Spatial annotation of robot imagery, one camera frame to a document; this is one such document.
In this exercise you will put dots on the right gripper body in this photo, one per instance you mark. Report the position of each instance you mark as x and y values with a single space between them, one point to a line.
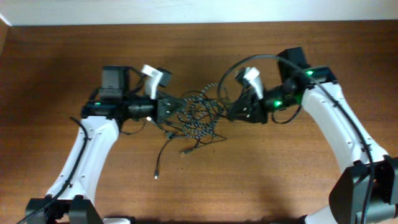
259 107

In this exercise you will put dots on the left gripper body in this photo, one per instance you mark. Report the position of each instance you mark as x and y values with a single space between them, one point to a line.
160 109

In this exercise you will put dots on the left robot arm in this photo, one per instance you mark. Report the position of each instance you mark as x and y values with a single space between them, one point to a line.
126 93

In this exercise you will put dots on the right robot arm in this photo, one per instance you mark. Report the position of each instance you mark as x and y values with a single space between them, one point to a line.
366 191

